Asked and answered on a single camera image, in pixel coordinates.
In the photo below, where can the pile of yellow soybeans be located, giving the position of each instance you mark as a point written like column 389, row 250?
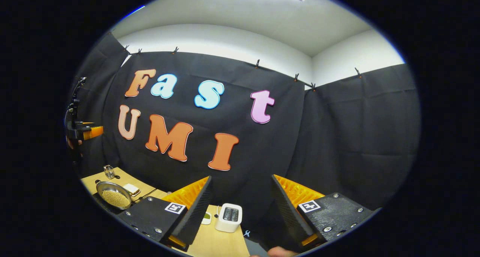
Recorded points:
column 116, row 199

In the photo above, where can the sandwich with lettuce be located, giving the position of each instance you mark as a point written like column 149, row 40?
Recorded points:
column 131, row 189

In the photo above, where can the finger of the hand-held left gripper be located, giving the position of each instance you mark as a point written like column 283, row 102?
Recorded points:
column 93, row 132

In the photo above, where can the white toaster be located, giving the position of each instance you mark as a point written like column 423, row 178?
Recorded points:
column 228, row 217

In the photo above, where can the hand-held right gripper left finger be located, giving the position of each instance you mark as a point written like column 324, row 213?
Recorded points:
column 197, row 215

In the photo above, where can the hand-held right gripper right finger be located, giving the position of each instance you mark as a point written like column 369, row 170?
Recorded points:
column 288, row 215

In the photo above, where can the white divided seasoning dish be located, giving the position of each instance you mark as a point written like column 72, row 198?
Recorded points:
column 206, row 218

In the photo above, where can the row of black clips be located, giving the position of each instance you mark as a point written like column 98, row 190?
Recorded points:
column 257, row 64

